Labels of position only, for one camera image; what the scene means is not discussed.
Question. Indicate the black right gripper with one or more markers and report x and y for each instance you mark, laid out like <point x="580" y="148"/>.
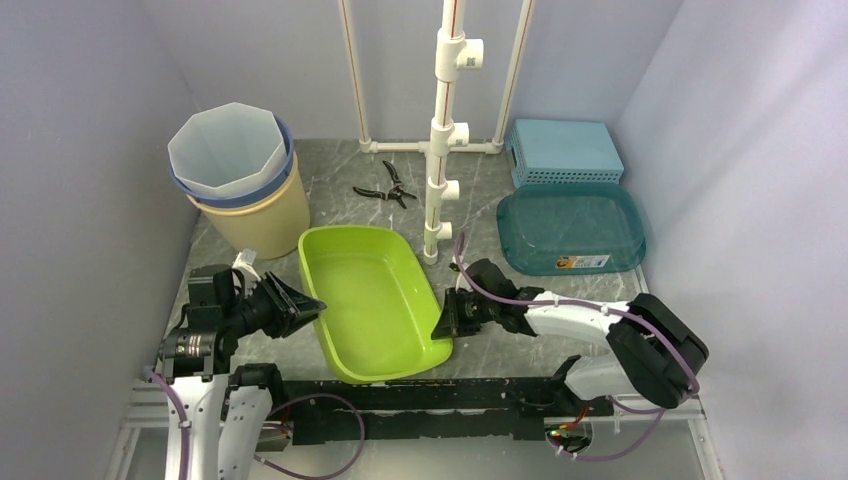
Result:
<point x="450" y="322"/>

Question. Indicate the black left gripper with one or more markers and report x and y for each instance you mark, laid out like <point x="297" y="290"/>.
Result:
<point x="303" y="305"/>

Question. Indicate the lime green plastic tub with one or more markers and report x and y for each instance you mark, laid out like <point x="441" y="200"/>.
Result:
<point x="380" y="307"/>

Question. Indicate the teal translucent plastic tub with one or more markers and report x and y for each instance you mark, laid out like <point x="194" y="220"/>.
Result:
<point x="570" y="229"/>

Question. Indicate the light blue perforated basket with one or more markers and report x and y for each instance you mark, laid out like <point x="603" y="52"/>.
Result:
<point x="558" y="152"/>

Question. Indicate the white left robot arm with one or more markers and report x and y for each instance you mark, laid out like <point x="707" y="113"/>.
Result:
<point x="216" y="412"/>

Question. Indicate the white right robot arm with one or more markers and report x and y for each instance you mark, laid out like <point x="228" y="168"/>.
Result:
<point x="644" y="348"/>

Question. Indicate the beige plastic bucket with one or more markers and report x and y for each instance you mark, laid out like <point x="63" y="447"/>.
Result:
<point x="270" y="227"/>

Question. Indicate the blue bucket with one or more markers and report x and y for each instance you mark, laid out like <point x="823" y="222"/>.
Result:
<point x="269" y="187"/>

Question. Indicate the translucent white faceted bin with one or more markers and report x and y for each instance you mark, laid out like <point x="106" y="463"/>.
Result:
<point x="227" y="151"/>

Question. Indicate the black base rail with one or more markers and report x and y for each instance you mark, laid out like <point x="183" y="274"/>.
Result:
<point x="521" y="408"/>

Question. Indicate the black handled pliers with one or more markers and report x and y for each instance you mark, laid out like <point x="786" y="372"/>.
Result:
<point x="395" y="193"/>

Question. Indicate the white PVC pipe frame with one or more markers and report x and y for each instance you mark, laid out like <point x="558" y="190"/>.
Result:
<point x="455" y="52"/>

